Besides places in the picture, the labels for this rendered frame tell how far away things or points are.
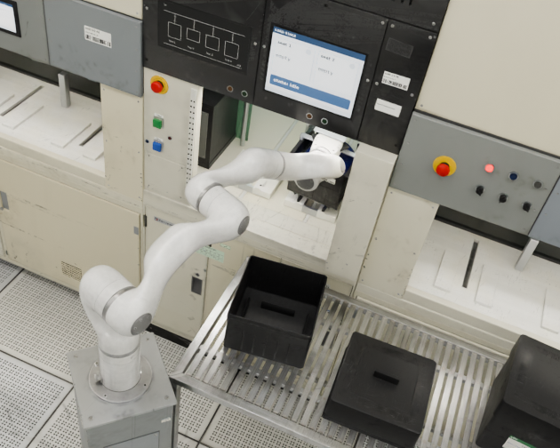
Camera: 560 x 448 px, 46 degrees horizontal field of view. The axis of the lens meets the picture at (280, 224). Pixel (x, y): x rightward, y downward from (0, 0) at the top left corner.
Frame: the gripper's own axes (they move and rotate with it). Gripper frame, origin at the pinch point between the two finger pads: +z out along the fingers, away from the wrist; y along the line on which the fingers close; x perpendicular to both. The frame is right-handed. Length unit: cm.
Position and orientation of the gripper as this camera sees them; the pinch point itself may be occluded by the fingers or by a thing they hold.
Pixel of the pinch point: (334, 133)
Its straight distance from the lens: 243.7
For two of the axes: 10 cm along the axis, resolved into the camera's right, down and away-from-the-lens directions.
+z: 3.6, -6.0, 7.1
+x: 1.4, -7.2, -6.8
